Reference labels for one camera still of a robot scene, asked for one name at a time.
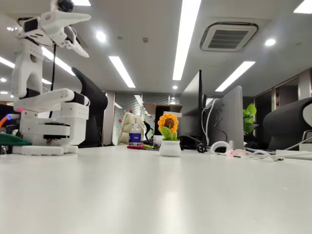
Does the crochet sunflower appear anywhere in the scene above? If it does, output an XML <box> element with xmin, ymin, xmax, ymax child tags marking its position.
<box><xmin>157</xmin><ymin>112</ymin><xmax>182</xmax><ymax>157</ymax></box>

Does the white five-joint robot arm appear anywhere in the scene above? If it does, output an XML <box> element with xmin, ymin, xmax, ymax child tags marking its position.
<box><xmin>11</xmin><ymin>39</ymin><xmax>91</xmax><ymax>156</ymax></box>

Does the long ceiling light strip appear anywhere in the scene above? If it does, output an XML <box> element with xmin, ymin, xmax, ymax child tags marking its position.
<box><xmin>108</xmin><ymin>56</ymin><xmax>136</xmax><ymax>89</ymax></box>
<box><xmin>172</xmin><ymin>0</ymin><xmax>202</xmax><ymax>81</ymax></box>
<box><xmin>214</xmin><ymin>60</ymin><xmax>256</xmax><ymax>92</ymax></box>

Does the black office chair tall back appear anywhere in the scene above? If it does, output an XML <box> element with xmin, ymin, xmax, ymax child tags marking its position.
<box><xmin>71</xmin><ymin>67</ymin><xmax>109</xmax><ymax>148</ymax></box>

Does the beige puffer jacket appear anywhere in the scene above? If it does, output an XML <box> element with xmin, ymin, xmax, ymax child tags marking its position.
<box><xmin>117</xmin><ymin>112</ymin><xmax>147</xmax><ymax>146</ymax></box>

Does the clear water bottle blue label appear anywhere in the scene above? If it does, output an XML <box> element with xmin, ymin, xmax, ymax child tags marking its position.
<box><xmin>128</xmin><ymin>123</ymin><xmax>142</xmax><ymax>147</ymax></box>

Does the green flat object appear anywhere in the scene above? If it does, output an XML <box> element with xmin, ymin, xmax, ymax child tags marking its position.
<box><xmin>0</xmin><ymin>133</ymin><xmax>32</xmax><ymax>147</ymax></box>

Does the clear plastic container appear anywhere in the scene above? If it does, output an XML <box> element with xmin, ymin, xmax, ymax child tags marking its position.
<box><xmin>153</xmin><ymin>135</ymin><xmax>164</xmax><ymax>149</ymax></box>

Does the thin black-edged monitor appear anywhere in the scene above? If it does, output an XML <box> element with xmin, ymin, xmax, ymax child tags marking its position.
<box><xmin>179</xmin><ymin>70</ymin><xmax>203</xmax><ymax>147</ymax></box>

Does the square ceiling air vent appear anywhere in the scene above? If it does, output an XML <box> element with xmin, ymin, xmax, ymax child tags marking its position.
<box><xmin>199</xmin><ymin>21</ymin><xmax>259</xmax><ymax>53</ymax></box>

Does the grey monitor back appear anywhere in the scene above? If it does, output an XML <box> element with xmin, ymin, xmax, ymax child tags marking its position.
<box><xmin>207</xmin><ymin>85</ymin><xmax>244</xmax><ymax>151</ymax></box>

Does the green leafy plant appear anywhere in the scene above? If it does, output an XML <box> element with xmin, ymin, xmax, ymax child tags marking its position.
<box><xmin>242</xmin><ymin>102</ymin><xmax>258</xmax><ymax>135</ymax></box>

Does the pink translucent object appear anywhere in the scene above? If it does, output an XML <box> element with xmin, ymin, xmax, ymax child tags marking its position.
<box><xmin>225</xmin><ymin>149</ymin><xmax>247</xmax><ymax>158</ymax></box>

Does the black mesh office chair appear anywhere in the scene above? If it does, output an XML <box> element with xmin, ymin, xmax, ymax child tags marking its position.
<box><xmin>262</xmin><ymin>97</ymin><xmax>312</xmax><ymax>151</ymax></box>

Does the white power strip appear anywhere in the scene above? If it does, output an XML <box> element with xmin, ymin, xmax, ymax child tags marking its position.
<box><xmin>275</xmin><ymin>149</ymin><xmax>312</xmax><ymax>160</ymax></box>

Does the gripper-mounted camera on white bracket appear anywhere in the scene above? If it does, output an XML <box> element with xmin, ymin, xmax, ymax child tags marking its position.
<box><xmin>50</xmin><ymin>0</ymin><xmax>75</xmax><ymax>13</ymax></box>

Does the black camera cable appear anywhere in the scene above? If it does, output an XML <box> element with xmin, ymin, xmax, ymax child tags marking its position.
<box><xmin>48</xmin><ymin>43</ymin><xmax>57</xmax><ymax>119</ymax></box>

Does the orange cable with blue light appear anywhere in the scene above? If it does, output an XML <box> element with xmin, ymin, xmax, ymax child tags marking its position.
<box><xmin>0</xmin><ymin>114</ymin><xmax>13</xmax><ymax>128</ymax></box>

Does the white monitor cable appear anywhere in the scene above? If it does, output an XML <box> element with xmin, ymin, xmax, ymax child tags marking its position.
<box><xmin>201</xmin><ymin>98</ymin><xmax>220</xmax><ymax>146</ymax></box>

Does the black power plug cable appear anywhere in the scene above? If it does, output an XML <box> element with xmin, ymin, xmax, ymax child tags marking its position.
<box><xmin>177</xmin><ymin>135</ymin><xmax>208</xmax><ymax>154</ymax></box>

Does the thin black monitor cable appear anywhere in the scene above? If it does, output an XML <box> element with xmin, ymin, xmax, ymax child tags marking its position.
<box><xmin>214</xmin><ymin>103</ymin><xmax>229</xmax><ymax>143</ymax></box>

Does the white ring roll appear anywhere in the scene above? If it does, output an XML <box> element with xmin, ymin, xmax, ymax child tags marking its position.
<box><xmin>210</xmin><ymin>140</ymin><xmax>232</xmax><ymax>154</ymax></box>

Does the white cable bundle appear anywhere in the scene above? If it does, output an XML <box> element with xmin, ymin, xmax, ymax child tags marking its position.
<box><xmin>240</xmin><ymin>148</ymin><xmax>285</xmax><ymax>162</ymax></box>

